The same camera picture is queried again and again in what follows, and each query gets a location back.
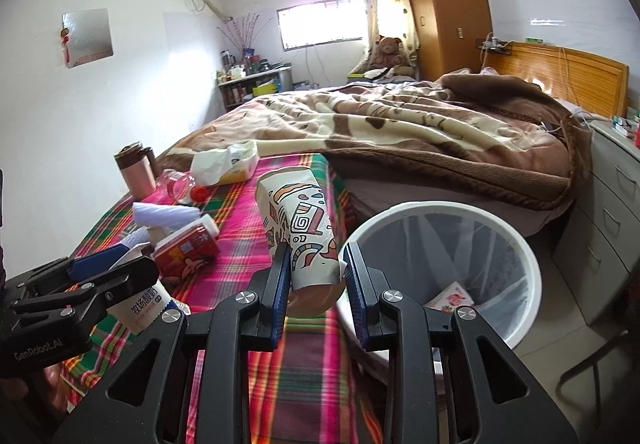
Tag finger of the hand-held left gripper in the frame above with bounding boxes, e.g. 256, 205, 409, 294
21, 255, 162, 325
5, 243, 133, 299

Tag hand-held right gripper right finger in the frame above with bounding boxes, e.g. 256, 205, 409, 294
342, 241, 581, 444

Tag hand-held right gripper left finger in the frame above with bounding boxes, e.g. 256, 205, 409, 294
52, 244, 293, 444

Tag white yogurt carton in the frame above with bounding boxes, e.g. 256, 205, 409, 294
107, 276, 174, 338

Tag patterned paper cup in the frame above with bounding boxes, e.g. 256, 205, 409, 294
255, 166, 349, 318

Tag white foam net sleeve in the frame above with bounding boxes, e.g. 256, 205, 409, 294
131, 202, 201, 230

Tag white round waste bin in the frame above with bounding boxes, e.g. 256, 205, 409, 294
332, 202, 544, 375

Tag plaid bed cover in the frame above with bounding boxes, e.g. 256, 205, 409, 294
60, 154, 396, 444

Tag pink tumbler with brown lid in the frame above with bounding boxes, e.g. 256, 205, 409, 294
113, 142, 157, 200

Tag red white wrapper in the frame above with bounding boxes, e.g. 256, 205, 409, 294
427, 280, 477, 315

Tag clear bottle with red cap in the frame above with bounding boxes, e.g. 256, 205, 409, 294
160, 168, 209, 205

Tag tissue pack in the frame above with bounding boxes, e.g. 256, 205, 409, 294
190, 140, 261, 187

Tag brown beige patterned blanket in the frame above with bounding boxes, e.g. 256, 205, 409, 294
167, 68, 594, 213

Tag cluttered storage shelf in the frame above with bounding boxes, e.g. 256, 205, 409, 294
216, 65, 294, 113

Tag yellow green box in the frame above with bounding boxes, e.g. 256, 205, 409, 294
347, 61, 417, 80

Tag brown teddy bear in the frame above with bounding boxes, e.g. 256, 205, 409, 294
369, 36, 409, 70

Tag dried flower branches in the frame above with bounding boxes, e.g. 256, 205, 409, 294
217, 12, 274, 50

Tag window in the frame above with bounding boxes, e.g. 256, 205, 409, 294
276, 0, 364, 52

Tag grey drawer cabinet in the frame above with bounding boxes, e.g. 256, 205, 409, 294
552, 116, 640, 325

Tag wooden bed headboard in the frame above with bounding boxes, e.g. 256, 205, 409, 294
484, 41, 630, 117

